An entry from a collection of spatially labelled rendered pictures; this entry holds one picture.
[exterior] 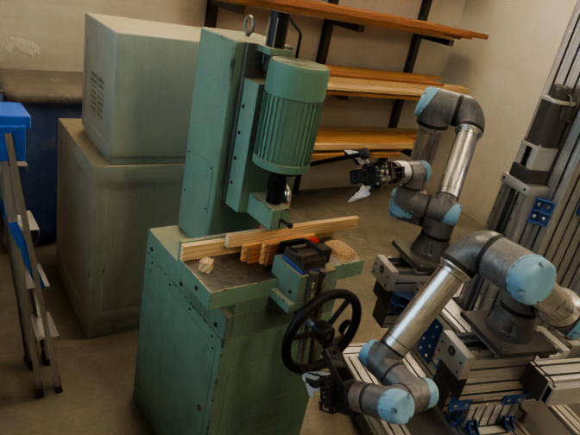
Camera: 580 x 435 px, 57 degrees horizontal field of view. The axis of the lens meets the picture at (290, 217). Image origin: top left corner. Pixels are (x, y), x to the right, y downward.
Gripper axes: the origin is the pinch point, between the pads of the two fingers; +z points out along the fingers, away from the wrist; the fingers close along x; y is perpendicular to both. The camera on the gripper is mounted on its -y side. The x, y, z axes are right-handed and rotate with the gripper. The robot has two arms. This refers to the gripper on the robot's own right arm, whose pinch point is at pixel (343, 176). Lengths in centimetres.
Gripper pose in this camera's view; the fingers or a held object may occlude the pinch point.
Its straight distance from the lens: 160.4
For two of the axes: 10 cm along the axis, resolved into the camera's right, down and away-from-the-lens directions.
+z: -7.9, 0.9, -6.1
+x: 0.7, 10.0, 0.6
